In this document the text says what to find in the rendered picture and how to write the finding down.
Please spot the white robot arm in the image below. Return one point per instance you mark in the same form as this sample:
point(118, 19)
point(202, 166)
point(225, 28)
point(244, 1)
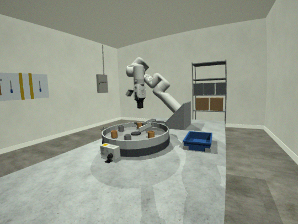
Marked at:
point(157, 82)

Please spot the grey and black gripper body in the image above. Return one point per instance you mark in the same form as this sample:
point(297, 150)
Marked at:
point(140, 90)

